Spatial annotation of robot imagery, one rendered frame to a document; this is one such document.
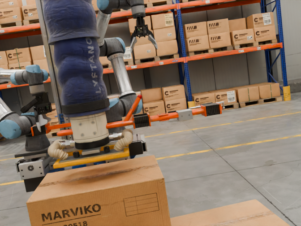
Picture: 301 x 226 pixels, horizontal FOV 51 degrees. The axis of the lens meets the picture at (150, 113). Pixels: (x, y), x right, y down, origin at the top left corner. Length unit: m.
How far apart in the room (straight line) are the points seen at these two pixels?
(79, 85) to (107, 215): 0.58
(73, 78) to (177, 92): 7.35
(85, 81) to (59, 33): 0.23
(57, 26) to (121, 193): 0.77
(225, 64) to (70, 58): 9.09
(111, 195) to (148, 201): 0.17
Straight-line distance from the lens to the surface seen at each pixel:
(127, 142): 1.44
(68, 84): 1.45
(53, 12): 1.47
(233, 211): 1.96
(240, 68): 10.49
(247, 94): 9.24
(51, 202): 1.46
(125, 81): 2.06
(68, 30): 1.44
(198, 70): 10.12
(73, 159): 1.46
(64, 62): 1.45
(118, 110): 1.97
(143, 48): 8.62
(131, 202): 1.44
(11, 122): 1.95
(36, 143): 2.06
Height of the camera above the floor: 1.42
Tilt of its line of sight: 8 degrees down
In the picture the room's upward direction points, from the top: 9 degrees counter-clockwise
